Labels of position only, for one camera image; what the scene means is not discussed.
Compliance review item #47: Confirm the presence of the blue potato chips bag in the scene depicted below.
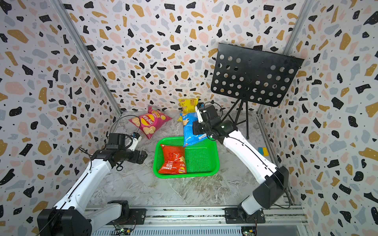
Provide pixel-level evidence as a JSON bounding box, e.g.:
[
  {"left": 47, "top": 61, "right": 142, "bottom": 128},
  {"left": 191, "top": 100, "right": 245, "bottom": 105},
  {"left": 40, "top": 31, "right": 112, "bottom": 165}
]
[{"left": 181, "top": 113, "right": 207, "bottom": 147}]

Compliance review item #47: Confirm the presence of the yellow potato chips bag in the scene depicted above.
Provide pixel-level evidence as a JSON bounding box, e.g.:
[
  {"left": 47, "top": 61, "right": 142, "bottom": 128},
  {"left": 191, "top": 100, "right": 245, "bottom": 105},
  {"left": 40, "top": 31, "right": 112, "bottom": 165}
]
[{"left": 178, "top": 97, "right": 199, "bottom": 115}]

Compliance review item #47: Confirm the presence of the magenta potato chips bag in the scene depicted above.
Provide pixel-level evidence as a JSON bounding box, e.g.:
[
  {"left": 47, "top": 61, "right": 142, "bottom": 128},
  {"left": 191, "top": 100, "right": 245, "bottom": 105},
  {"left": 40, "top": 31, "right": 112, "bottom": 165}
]
[{"left": 129, "top": 105, "right": 172, "bottom": 139}]

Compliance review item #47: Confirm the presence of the red potato chips bag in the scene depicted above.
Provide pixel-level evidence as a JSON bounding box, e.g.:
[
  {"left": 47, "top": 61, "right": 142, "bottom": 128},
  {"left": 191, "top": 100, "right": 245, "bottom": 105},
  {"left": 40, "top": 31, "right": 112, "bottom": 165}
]
[{"left": 158, "top": 144, "right": 187, "bottom": 175}]

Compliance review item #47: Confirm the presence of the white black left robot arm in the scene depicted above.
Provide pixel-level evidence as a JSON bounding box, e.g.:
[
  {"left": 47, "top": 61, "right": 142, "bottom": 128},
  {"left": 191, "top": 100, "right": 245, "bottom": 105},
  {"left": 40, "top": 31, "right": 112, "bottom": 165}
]
[{"left": 37, "top": 149, "right": 148, "bottom": 236}]

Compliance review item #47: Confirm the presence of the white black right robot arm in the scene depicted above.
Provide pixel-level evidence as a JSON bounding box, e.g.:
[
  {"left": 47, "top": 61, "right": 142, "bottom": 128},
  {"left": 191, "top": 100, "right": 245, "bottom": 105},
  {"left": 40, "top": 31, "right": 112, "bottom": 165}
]
[{"left": 193, "top": 121, "right": 289, "bottom": 215}]

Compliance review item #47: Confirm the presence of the green plastic mesh basket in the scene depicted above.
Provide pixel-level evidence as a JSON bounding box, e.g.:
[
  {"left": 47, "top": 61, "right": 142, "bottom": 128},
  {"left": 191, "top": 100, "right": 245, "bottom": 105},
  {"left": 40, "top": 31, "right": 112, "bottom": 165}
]
[{"left": 153, "top": 137, "right": 220, "bottom": 179}]

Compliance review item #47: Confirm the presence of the blue yellow sponge block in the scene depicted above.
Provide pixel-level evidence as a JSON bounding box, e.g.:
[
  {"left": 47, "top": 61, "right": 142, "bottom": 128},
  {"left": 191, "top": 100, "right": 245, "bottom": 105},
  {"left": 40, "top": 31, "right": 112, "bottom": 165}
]
[{"left": 258, "top": 147, "right": 269, "bottom": 156}]

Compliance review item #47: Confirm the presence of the black perforated music stand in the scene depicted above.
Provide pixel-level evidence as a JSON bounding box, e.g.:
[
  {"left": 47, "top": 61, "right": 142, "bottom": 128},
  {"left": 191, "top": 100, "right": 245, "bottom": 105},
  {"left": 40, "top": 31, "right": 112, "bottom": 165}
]
[{"left": 211, "top": 43, "right": 304, "bottom": 125}]

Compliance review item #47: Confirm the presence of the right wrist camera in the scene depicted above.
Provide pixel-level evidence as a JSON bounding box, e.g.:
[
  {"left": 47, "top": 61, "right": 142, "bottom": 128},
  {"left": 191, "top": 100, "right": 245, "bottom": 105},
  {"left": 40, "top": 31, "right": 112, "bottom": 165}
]
[{"left": 195, "top": 103, "right": 219, "bottom": 123}]

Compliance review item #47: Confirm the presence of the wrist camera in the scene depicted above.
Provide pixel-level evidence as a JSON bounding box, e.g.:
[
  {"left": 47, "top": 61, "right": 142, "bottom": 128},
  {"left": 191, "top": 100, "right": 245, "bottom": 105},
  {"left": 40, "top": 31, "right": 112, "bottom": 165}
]
[
  {"left": 195, "top": 103, "right": 219, "bottom": 123},
  {"left": 105, "top": 132, "right": 141, "bottom": 151}
]

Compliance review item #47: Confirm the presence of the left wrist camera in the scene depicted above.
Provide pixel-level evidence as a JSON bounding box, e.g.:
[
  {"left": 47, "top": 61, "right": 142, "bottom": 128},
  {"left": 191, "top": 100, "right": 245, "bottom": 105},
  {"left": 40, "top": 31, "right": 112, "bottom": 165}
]
[{"left": 105, "top": 132, "right": 141, "bottom": 151}]

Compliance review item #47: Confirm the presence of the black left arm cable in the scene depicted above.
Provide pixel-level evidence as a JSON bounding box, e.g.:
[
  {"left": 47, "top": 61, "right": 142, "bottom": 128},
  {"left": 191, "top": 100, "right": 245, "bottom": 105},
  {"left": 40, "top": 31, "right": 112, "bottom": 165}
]
[{"left": 109, "top": 114, "right": 142, "bottom": 139}]

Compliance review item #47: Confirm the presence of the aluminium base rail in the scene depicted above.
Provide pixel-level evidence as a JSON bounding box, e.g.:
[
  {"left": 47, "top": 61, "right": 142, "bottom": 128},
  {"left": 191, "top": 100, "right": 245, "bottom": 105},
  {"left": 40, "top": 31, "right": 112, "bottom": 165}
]
[{"left": 91, "top": 206, "right": 312, "bottom": 236}]

